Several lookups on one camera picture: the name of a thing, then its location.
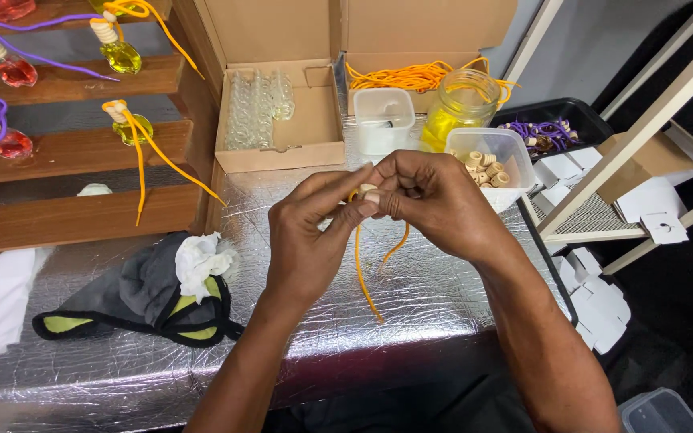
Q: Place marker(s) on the person's dark clothing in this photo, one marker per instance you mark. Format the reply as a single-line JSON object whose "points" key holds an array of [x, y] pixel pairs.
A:
{"points": [[406, 409]]}

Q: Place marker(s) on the empty clear square plastic tub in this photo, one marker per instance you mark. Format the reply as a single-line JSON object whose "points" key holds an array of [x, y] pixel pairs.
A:
{"points": [[382, 129]]}

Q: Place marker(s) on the heap of white folded cartons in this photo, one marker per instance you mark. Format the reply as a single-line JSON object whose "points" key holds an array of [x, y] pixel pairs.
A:
{"points": [[560, 171], [650, 204], [599, 306]]}

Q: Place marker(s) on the clear plastic lidded container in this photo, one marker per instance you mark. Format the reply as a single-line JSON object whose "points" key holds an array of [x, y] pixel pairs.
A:
{"points": [[662, 415]]}

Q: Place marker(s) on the group of empty glass bottles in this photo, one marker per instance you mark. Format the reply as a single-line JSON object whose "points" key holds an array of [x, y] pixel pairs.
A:
{"points": [[253, 108]]}

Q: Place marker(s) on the brown wooden stepped rack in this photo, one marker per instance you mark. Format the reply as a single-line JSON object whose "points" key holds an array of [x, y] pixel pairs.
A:
{"points": [[76, 150]]}

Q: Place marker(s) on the glass jar of yellow liquid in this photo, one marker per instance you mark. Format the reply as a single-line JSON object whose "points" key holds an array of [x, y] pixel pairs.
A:
{"points": [[458, 102]]}

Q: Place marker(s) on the silver foil table cover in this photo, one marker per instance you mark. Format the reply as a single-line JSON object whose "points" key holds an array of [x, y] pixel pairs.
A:
{"points": [[430, 288]]}

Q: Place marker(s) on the white metal shelf rack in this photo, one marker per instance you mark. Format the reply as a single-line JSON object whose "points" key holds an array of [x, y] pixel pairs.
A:
{"points": [[635, 129]]}

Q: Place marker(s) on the cardboard box with glass bottles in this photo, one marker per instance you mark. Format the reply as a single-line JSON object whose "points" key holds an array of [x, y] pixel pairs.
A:
{"points": [[316, 129]]}

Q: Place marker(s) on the small white cap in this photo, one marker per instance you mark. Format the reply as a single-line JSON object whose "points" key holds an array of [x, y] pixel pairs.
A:
{"points": [[94, 190]]}

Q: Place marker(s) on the brown cardboard box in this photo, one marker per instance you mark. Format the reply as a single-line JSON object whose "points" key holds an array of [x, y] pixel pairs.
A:
{"points": [[644, 165]]}

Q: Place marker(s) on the small wooden cap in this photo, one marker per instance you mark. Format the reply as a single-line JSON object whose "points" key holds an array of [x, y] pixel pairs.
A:
{"points": [[367, 188]]}

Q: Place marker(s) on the crumpled white tissue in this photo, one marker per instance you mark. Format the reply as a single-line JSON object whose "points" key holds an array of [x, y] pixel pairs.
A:
{"points": [[199, 261]]}

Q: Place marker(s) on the black plastic tray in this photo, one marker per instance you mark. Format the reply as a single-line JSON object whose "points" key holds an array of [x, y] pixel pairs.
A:
{"points": [[587, 120]]}

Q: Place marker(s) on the clear plastic tub of caps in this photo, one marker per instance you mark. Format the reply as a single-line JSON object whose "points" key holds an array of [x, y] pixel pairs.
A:
{"points": [[515, 156]]}

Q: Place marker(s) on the grey cloth with green trim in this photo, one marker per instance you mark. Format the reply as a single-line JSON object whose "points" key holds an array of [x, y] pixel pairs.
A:
{"points": [[136, 288]]}

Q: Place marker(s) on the person's right hand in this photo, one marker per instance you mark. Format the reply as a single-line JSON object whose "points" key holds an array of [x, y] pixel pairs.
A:
{"points": [[449, 204]]}

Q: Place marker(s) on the pile of wooden caps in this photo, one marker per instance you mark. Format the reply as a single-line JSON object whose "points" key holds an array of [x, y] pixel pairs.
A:
{"points": [[488, 168]]}

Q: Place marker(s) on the person's left hand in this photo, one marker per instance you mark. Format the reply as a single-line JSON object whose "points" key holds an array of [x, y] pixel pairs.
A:
{"points": [[301, 240]]}

